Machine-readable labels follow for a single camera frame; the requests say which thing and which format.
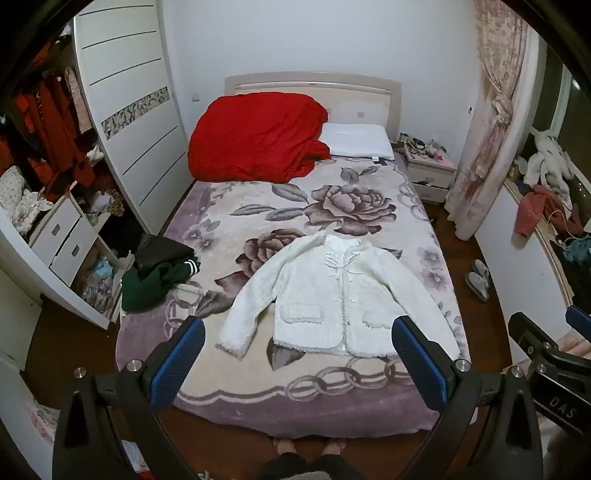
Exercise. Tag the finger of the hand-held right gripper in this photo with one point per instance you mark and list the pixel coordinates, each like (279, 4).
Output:
(581, 321)
(531, 341)

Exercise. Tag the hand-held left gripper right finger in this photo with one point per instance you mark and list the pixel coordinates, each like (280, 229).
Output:
(418, 364)

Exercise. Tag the white nightstand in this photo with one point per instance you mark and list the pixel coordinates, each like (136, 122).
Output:
(431, 177)

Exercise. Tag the floral bed blanket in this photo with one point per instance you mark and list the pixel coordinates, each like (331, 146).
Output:
(258, 374)

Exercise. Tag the white fluffy jacket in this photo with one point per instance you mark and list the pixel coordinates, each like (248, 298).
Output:
(323, 295)

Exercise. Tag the person's dark trousers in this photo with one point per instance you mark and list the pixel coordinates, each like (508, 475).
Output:
(309, 468)

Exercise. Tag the green garment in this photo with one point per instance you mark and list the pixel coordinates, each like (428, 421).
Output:
(147, 286)

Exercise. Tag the dark garment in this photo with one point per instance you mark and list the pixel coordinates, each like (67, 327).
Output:
(161, 251)

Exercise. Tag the pink red garment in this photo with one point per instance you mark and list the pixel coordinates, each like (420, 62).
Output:
(535, 207)

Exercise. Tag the person's right foot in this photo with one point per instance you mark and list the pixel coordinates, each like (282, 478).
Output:
(333, 446)

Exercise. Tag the grey slipper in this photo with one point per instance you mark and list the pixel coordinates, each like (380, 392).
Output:
(481, 268)
(478, 286)

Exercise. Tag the white wardrobe sliding door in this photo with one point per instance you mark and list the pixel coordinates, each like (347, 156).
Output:
(134, 106)

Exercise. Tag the pink floral curtain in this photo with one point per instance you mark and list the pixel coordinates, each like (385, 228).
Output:
(489, 115)

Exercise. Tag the white plush clothing pile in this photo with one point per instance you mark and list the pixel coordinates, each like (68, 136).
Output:
(551, 161)

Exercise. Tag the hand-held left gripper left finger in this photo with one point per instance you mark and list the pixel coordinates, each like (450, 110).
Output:
(180, 364)

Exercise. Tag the red duvet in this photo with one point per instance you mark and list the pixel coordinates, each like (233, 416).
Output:
(258, 138)

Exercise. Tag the teal cloth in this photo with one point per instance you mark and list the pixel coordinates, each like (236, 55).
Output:
(579, 251)

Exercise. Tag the clutter on nightstand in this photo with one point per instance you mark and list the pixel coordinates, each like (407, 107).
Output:
(425, 146)

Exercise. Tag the hanging red coats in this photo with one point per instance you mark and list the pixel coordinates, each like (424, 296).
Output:
(51, 129)

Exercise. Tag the person's left foot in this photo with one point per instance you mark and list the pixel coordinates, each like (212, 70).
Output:
(285, 446)

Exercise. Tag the person's foot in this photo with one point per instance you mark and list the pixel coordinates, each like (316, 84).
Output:
(333, 446)
(285, 446)

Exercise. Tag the beige bed headboard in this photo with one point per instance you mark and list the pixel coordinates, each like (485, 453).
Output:
(360, 94)

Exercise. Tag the white drawer unit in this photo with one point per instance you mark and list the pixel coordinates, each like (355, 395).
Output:
(60, 235)

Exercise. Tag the white pillow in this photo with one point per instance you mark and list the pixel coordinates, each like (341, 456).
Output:
(355, 141)

